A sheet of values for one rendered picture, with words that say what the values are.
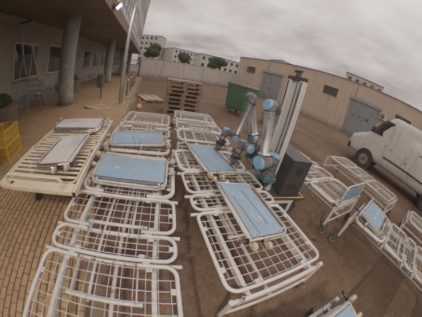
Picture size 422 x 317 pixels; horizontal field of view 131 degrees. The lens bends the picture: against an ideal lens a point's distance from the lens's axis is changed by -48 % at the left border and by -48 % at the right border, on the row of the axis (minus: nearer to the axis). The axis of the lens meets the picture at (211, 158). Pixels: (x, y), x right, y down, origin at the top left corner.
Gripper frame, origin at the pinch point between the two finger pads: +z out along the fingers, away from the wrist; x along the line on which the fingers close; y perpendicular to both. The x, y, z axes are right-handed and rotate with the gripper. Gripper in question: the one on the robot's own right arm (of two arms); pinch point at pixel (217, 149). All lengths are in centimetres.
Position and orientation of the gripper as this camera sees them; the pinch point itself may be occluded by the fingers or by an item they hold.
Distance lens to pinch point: 259.4
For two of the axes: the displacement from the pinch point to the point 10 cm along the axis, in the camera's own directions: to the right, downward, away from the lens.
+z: -3.9, 8.6, 3.1
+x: -8.2, -1.7, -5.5
